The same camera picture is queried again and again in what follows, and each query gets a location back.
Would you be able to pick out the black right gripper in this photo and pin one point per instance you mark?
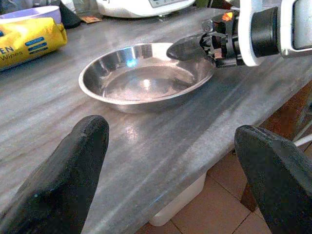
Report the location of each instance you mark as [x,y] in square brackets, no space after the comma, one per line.
[225,41]

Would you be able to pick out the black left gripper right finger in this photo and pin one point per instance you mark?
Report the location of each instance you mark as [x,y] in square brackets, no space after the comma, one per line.
[282,180]

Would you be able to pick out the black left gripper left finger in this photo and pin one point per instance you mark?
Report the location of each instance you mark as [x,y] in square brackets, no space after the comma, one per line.
[63,175]

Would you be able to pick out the stainless steel plate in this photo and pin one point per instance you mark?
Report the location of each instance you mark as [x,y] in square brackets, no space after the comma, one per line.
[146,83]

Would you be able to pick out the white rice cooker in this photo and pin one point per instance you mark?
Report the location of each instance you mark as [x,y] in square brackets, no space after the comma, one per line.
[136,8]

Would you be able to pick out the small brown card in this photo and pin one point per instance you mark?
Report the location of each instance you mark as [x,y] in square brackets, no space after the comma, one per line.
[90,19]

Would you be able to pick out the white plastic bin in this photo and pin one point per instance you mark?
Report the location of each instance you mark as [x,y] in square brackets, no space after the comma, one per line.
[180,202]

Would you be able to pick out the black cone shaped object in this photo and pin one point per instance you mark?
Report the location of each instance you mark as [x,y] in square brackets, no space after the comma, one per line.
[69,18]

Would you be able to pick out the yellow wipes pack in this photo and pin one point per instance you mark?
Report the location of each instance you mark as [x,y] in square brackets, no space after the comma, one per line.
[26,41]

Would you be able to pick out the white purple bowl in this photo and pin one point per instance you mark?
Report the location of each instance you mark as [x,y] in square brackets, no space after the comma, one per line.
[31,13]

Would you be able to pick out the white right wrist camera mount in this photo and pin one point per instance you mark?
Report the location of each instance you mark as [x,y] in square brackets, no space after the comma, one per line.
[247,29]

